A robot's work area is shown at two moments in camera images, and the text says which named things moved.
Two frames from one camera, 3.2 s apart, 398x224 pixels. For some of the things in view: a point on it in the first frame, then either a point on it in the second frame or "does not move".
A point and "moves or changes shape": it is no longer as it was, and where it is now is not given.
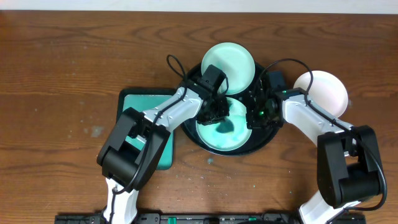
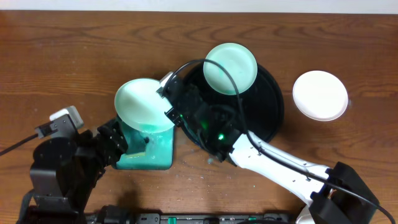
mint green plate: (226, 141) moves or changes shape
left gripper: (212, 115) → (112, 142)
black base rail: (204, 218) does not move
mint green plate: (236, 62) does not move
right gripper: (252, 122) → (175, 117)
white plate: (326, 91) does not move
